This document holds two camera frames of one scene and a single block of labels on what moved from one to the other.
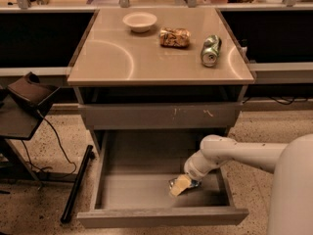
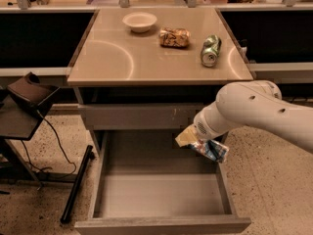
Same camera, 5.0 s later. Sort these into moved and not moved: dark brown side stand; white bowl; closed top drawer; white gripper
Moved: white gripper
Not moved: dark brown side stand; closed top drawer; white bowl
